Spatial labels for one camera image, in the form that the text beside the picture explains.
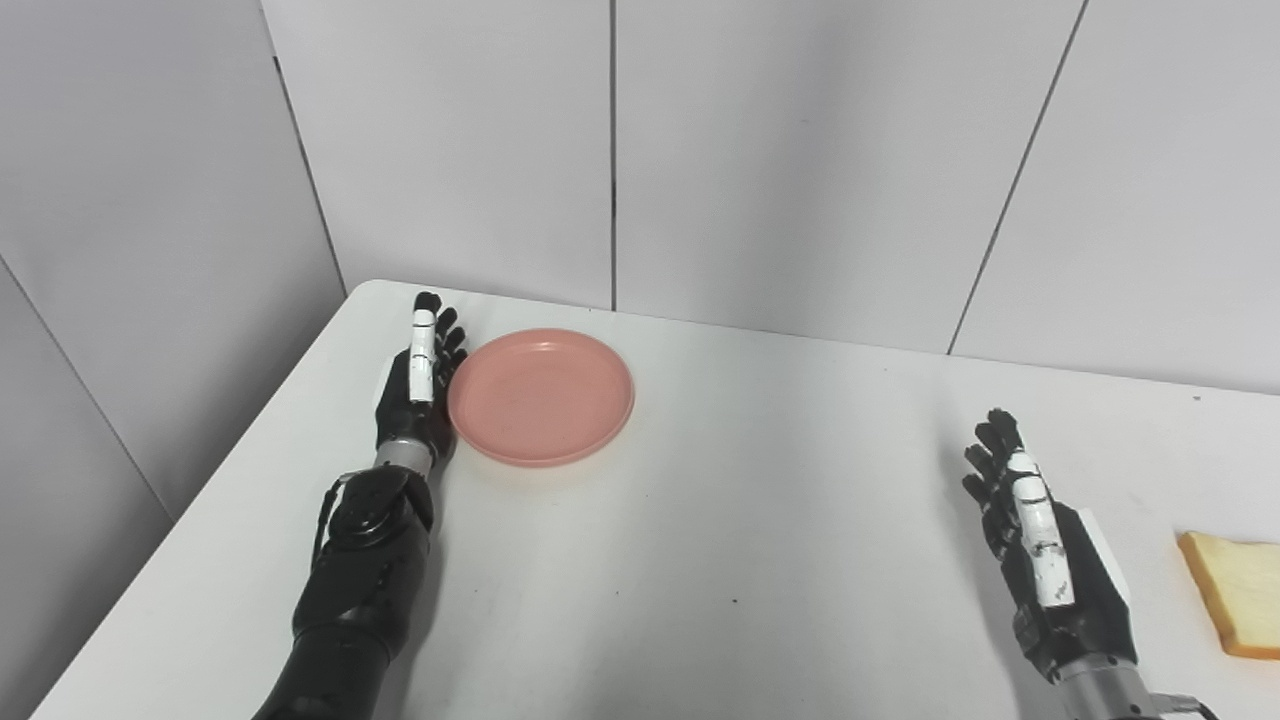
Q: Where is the pink round plate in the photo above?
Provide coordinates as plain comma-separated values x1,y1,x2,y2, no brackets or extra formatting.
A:
447,329,637,469

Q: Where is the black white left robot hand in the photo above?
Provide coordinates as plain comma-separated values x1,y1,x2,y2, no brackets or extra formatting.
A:
373,291,470,466

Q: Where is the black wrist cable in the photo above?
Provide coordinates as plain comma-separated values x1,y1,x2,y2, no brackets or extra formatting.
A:
1148,692,1223,720
312,474,351,566

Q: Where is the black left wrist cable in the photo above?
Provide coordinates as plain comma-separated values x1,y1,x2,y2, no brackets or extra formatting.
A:
312,474,351,566

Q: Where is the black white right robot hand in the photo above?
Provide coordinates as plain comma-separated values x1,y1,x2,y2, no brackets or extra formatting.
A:
961,408,1141,686

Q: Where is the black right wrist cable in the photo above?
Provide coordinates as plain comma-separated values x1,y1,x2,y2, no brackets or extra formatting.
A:
1148,692,1223,720

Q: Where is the slice of white bread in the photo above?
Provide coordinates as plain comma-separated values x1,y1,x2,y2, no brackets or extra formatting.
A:
1176,531,1280,661

